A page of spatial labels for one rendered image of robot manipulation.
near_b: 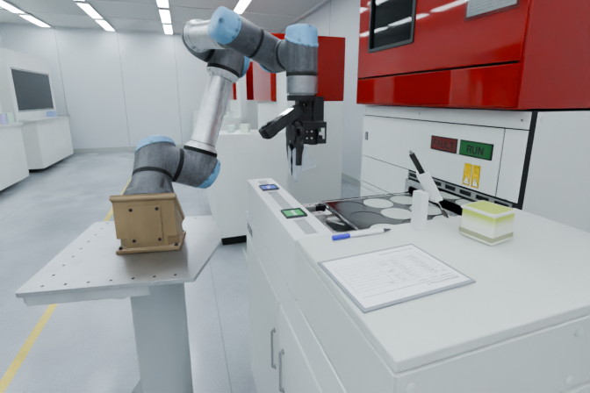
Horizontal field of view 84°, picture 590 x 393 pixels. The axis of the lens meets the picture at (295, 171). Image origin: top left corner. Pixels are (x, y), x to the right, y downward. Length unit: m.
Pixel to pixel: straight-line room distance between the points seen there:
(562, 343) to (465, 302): 0.14
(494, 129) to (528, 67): 0.19
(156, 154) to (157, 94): 7.67
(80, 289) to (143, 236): 0.20
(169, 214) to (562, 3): 1.14
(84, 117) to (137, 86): 1.36
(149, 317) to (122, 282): 0.24
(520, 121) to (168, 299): 1.10
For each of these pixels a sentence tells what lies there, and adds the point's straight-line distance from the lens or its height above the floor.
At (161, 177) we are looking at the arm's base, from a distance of 1.04.
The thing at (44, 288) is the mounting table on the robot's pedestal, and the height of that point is 0.82.
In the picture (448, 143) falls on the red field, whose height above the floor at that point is 1.11.
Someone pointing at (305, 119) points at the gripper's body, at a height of 1.20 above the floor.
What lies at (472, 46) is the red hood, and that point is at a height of 1.39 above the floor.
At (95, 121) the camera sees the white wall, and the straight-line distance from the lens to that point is 8.95.
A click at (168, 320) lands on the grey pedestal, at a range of 1.14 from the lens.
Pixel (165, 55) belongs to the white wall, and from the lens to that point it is 8.77.
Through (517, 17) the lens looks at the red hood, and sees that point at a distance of 1.02.
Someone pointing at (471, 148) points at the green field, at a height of 1.10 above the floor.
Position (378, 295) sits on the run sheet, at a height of 0.97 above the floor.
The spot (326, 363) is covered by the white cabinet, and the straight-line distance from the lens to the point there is 0.66.
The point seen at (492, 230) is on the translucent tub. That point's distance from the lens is 0.75.
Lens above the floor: 1.25
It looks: 13 degrees down
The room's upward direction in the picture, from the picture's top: straight up
